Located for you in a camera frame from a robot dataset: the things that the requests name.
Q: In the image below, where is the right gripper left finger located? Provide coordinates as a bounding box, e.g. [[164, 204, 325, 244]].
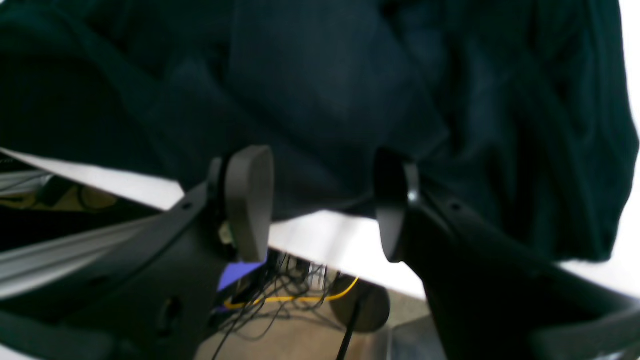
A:
[[1, 145, 275, 360]]

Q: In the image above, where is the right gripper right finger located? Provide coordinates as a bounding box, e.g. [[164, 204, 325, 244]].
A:
[[374, 150, 640, 360]]

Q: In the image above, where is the yellow floor cable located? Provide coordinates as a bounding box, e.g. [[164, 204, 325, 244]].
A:
[[222, 275, 361, 311]]

